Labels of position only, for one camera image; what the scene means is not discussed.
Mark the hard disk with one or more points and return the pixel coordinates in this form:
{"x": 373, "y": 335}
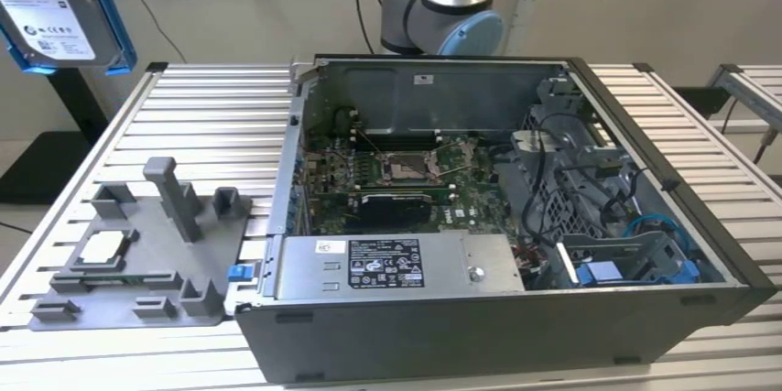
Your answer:
{"x": 55, "y": 15}

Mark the black stand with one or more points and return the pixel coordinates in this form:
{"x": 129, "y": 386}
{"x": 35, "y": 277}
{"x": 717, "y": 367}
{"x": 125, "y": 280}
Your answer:
{"x": 43, "y": 166}

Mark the disk bay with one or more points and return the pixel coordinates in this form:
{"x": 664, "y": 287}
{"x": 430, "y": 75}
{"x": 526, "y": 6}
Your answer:
{"x": 612, "y": 274}

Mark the silver power supply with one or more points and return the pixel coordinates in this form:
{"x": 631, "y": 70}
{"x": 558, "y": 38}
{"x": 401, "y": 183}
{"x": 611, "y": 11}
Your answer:
{"x": 392, "y": 267}

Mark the silver CPU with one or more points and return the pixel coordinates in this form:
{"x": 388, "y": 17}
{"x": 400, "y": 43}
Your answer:
{"x": 109, "y": 246}

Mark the black PC case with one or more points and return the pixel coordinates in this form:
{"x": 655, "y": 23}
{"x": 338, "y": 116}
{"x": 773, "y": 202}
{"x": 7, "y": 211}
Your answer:
{"x": 458, "y": 336}

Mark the RAM slot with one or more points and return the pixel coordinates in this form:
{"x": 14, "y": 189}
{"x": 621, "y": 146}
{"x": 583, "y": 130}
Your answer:
{"x": 397, "y": 139}

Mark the CPU socket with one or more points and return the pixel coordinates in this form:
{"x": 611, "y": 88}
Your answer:
{"x": 406, "y": 169}

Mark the grey metal drive cage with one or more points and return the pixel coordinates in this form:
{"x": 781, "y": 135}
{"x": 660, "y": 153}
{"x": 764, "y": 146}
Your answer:
{"x": 574, "y": 208}

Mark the locking lever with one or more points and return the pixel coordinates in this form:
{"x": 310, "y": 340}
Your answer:
{"x": 373, "y": 143}

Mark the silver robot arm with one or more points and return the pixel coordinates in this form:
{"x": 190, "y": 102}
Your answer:
{"x": 446, "y": 11}

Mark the green motherboard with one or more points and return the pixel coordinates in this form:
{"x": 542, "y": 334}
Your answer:
{"x": 470, "y": 208}

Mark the grey parts rack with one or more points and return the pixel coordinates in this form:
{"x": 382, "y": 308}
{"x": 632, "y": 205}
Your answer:
{"x": 153, "y": 231}

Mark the metal slat table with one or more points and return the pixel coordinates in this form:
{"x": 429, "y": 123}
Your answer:
{"x": 755, "y": 89}

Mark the blue case latch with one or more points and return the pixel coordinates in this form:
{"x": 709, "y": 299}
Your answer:
{"x": 238, "y": 271}

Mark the black graphics card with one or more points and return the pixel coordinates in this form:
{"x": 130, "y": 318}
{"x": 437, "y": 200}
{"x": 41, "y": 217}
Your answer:
{"x": 394, "y": 210}

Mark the black box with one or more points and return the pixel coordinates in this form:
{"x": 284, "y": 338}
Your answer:
{"x": 703, "y": 101}

